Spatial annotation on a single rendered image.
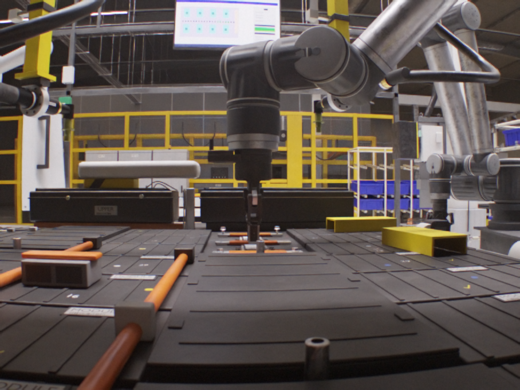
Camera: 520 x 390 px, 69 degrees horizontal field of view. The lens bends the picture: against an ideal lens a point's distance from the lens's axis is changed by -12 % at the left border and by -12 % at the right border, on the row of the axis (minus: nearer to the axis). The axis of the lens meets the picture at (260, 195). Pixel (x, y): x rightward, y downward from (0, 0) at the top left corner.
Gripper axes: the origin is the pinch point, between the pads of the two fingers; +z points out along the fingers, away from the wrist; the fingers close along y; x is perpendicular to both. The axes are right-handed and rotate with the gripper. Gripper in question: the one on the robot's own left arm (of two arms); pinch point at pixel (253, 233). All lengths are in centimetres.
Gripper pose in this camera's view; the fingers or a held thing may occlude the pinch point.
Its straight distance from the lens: 85.6
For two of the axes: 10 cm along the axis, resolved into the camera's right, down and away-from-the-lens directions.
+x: -10.0, 0.0, -0.7
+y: -0.7, -0.1, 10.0
